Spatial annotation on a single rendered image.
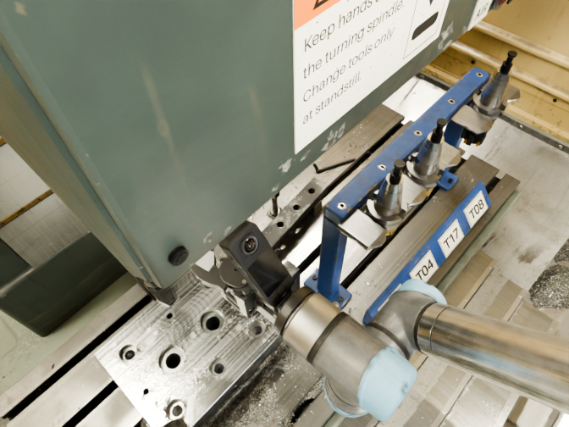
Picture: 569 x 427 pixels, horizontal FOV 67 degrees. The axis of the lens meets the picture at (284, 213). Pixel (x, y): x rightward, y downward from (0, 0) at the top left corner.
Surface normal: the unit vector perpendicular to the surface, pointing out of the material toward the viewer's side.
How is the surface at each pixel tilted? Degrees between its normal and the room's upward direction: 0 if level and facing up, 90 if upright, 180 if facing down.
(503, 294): 8
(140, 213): 90
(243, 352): 0
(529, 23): 90
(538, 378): 61
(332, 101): 90
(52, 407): 0
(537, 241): 24
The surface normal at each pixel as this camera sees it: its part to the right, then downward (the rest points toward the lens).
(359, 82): 0.72, 0.56
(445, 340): -0.84, -0.11
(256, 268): 0.62, 0.16
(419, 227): -0.03, -0.56
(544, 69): -0.69, 0.62
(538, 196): -0.30, -0.25
